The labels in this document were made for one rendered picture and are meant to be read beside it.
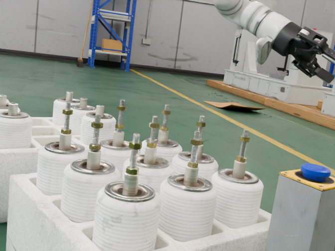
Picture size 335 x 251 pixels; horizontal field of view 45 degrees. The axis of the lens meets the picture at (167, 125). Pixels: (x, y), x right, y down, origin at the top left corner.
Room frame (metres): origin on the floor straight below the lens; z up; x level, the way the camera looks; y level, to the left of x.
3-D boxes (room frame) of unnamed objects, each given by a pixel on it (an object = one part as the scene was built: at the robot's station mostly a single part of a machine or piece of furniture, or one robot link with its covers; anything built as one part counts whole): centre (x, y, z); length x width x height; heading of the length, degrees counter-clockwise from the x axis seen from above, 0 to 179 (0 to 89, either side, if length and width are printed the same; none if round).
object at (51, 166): (0.75, 0.19, 0.16); 0.10 x 0.10 x 0.18
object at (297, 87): (4.75, -1.16, 0.45); 1.61 x 0.57 x 0.74; 17
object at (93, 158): (0.66, 0.12, 0.26); 0.02 x 0.02 x 0.03
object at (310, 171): (0.55, -0.22, 0.32); 0.04 x 0.04 x 0.02
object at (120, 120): (0.82, 0.10, 0.31); 0.01 x 0.01 x 0.08
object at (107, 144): (0.82, 0.10, 0.25); 0.08 x 0.08 x 0.01
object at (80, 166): (0.66, 0.12, 0.25); 0.08 x 0.08 x 0.01
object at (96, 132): (0.66, 0.12, 0.31); 0.01 x 0.01 x 0.08
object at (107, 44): (6.63, 1.06, 0.36); 0.31 x 0.25 x 0.20; 107
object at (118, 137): (0.82, 0.10, 0.26); 0.02 x 0.02 x 0.03
